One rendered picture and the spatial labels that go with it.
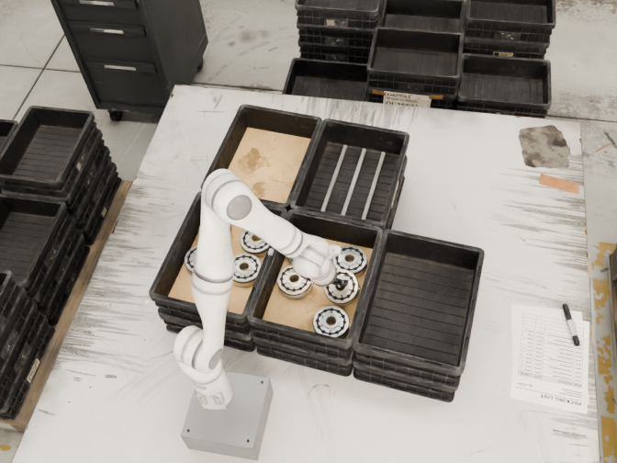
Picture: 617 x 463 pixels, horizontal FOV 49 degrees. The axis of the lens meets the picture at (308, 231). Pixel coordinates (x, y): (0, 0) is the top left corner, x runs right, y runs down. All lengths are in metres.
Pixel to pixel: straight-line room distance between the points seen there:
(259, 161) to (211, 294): 0.90
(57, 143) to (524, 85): 2.11
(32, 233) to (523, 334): 1.95
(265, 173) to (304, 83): 1.20
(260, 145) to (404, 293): 0.76
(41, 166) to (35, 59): 1.47
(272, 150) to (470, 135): 0.75
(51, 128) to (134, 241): 0.96
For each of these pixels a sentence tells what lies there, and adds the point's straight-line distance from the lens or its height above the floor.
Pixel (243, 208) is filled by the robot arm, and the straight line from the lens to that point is 1.41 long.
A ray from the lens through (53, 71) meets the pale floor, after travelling 4.29.
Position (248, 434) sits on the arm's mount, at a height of 0.81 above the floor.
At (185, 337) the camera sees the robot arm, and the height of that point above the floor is 1.14.
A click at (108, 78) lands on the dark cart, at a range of 3.57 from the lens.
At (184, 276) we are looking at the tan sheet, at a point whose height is 0.83.
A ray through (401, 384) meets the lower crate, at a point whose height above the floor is 0.74.
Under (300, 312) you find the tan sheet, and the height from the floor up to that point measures 0.83.
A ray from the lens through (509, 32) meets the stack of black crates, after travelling 3.35.
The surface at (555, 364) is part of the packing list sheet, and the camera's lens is 2.13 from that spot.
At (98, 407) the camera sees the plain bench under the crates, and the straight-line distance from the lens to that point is 2.12.
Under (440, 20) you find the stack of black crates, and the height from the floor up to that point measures 0.38.
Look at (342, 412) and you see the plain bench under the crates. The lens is 1.99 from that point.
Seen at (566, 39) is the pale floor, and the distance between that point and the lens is 4.25.
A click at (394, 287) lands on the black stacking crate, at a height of 0.83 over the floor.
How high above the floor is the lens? 2.57
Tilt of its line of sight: 54 degrees down
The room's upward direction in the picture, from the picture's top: 5 degrees counter-clockwise
